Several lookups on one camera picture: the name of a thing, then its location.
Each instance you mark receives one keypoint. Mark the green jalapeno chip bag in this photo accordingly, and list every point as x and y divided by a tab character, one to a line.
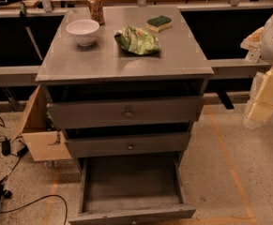
137	40

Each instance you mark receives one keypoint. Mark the top grey drawer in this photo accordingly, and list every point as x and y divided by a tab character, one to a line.
125	112

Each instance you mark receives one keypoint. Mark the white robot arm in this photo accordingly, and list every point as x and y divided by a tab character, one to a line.
266	48

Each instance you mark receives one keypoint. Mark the patterned drink can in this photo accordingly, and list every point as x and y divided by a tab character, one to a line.
96	11

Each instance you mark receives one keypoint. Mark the white ceramic bowl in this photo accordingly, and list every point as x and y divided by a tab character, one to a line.
84	32

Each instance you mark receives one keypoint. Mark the open cardboard box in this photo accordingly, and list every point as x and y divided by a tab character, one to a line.
42	144

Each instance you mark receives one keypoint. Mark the grey wooden drawer cabinet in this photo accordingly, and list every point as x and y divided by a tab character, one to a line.
104	71

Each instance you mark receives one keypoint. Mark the open bottom grey drawer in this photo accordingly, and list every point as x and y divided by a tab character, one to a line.
131	190

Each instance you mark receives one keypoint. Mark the middle grey drawer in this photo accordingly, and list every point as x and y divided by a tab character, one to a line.
124	145

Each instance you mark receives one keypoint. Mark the clear soap dispenser bottle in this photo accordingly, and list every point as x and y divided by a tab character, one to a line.
253	56

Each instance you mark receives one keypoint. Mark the green yellow sponge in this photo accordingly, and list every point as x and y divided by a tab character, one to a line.
159	23

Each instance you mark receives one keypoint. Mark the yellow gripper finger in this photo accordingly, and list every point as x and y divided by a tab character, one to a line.
259	108
252	41

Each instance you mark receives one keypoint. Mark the black power adapter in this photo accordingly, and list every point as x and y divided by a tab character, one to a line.
5	147

